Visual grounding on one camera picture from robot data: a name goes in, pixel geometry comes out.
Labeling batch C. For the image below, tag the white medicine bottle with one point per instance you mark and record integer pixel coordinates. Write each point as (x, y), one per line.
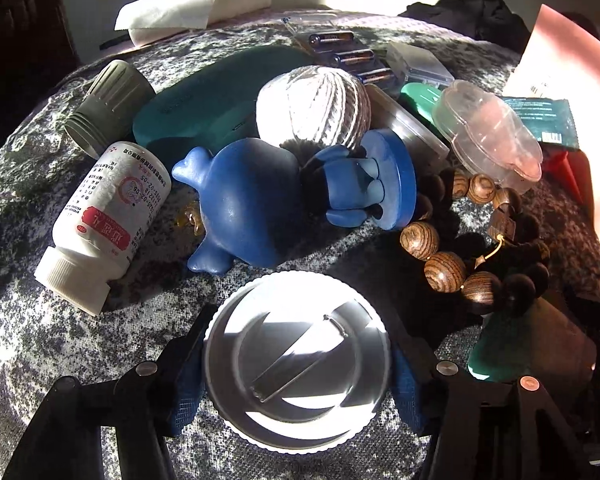
(100, 210)

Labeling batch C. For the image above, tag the small clear plastic box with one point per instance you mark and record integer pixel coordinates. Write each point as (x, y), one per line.
(420, 62)

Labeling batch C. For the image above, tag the white twine ball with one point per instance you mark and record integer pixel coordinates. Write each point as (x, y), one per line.
(315, 102)

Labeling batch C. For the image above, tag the small amber trinket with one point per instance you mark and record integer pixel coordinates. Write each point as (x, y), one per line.
(190, 220)

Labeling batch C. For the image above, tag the clear rounded plastic case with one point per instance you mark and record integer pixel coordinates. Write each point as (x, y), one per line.
(485, 130)

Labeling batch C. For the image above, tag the clear battery blister pack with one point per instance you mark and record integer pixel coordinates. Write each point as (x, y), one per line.
(347, 55)

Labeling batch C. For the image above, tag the red plastic piece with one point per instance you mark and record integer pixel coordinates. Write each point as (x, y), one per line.
(562, 170)

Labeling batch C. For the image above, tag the green plastic piece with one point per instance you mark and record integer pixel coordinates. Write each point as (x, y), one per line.
(500, 345)

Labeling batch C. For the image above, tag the white round ribbed lid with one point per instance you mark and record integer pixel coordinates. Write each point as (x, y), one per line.
(300, 385)

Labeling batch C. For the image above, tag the grey mottled blanket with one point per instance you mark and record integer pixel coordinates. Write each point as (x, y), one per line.
(55, 360)

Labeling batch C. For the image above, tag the black cloth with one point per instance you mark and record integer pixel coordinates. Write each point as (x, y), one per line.
(475, 12)

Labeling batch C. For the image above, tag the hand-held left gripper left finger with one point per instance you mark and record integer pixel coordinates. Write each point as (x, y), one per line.
(184, 391)

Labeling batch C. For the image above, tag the clear rectangular plastic box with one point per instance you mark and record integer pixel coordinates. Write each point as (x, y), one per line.
(405, 127)

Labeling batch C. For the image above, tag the teal glasses case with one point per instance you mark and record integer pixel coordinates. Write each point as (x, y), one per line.
(205, 102)

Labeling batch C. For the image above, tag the grey ribbed cap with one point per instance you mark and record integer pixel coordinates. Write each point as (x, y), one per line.
(112, 92)

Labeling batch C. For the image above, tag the blue figurine with round base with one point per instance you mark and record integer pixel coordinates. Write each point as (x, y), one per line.
(245, 200)

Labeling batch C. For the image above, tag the teal foil packet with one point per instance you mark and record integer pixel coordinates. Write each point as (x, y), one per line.
(545, 117)

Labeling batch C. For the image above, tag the pink paper sheet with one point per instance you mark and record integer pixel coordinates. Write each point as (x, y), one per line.
(565, 55)

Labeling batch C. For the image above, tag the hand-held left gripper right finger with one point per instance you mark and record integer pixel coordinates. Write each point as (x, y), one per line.
(408, 396)

